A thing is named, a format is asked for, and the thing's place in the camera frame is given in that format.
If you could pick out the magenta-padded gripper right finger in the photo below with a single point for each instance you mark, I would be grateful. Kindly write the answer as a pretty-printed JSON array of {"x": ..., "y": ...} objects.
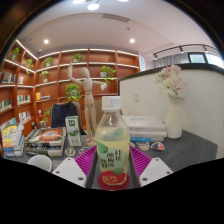
[{"x": 155, "y": 170}]

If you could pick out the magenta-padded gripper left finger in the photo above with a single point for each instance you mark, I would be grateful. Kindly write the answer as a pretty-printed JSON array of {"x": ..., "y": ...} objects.
[{"x": 68, "y": 171}]

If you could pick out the clear drink bottle white cap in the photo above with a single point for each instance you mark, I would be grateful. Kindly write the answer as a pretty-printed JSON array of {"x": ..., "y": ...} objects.
[{"x": 112, "y": 140}]

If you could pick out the small colourful printed sticker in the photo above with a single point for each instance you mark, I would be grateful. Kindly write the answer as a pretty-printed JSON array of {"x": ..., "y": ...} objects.
[
  {"x": 158, "y": 146},
  {"x": 69, "y": 151},
  {"x": 143, "y": 146}
]

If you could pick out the white patterned mug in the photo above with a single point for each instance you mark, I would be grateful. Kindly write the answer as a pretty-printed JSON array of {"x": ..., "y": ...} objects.
[{"x": 40, "y": 163}]

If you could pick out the green and white carton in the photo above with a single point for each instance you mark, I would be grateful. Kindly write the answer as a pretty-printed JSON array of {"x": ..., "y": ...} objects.
[{"x": 73, "y": 131}]

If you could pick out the stack of white tissue packs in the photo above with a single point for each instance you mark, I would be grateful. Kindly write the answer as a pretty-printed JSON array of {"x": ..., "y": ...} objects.
[{"x": 146, "y": 128}]

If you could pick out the office chair with dark jacket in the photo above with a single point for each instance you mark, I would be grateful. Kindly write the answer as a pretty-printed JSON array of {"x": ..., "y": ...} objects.
[{"x": 61, "y": 115}]

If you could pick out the white vase with flowers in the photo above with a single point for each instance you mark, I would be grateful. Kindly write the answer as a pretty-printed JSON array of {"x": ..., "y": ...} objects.
[{"x": 174, "y": 116}]

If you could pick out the stack of colourful books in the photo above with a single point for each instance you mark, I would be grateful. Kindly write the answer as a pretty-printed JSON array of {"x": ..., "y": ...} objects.
[{"x": 11, "y": 140}]

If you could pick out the wooden artist mannequin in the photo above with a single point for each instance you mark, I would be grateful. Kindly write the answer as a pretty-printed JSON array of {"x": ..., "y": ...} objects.
[{"x": 88, "y": 100}]

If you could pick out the wooden shelf unit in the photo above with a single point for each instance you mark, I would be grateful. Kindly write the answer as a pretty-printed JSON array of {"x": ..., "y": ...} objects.
[{"x": 50, "y": 83}]

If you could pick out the grey curtain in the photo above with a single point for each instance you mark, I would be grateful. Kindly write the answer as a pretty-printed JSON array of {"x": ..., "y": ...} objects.
[{"x": 171, "y": 60}]

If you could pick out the window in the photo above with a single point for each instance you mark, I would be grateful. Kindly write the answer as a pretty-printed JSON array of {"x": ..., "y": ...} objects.
[{"x": 208, "y": 60}]

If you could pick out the black ceiling track light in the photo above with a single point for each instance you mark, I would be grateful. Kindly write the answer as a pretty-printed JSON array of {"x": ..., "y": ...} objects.
[{"x": 183, "y": 47}]

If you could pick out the round recessed ceiling light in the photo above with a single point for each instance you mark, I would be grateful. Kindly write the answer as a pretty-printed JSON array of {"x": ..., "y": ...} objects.
[
  {"x": 46, "y": 41},
  {"x": 132, "y": 40}
]

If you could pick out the ceiling air vent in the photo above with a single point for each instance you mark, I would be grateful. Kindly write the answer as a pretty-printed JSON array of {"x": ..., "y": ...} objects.
[{"x": 115, "y": 17}]

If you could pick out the ceiling lamp with round bulbs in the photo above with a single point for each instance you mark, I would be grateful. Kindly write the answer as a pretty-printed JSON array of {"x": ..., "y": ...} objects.
[{"x": 93, "y": 6}]

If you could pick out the white wall socket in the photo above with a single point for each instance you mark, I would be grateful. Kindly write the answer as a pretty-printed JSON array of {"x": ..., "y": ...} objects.
[{"x": 136, "y": 96}]

